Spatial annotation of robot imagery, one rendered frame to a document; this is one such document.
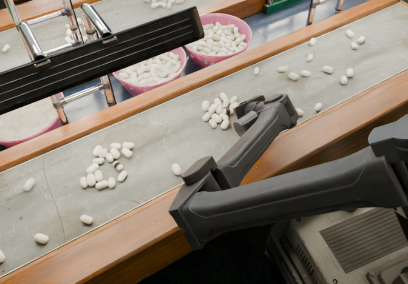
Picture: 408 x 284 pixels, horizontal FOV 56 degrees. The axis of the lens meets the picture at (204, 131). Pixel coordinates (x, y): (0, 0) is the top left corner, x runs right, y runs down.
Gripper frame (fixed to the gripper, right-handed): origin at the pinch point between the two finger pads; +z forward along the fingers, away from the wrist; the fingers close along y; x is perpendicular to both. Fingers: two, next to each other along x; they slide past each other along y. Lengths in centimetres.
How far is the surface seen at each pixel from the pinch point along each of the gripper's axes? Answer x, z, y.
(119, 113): -12.2, 12.9, 31.7
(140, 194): 7.8, -6.2, 38.3
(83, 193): 2, 0, 51
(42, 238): 6, -7, 64
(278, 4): -27, 38, -54
